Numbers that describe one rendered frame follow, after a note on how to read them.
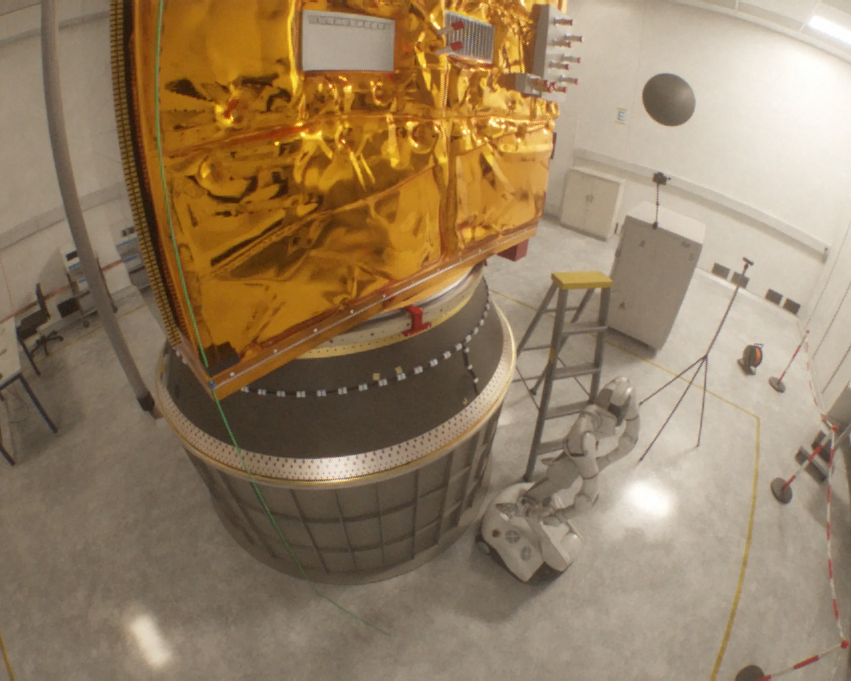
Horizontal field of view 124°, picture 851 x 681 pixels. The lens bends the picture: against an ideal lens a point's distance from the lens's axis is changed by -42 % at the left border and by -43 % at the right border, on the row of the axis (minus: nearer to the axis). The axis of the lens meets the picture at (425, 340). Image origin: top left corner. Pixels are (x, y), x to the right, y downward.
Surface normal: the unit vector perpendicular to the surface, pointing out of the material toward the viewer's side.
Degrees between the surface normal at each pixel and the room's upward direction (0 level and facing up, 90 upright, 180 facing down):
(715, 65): 90
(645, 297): 90
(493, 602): 0
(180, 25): 91
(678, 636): 0
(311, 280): 88
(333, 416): 62
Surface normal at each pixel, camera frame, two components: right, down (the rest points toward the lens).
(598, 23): -0.64, 0.43
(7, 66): 0.76, 0.41
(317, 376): 0.18, 0.15
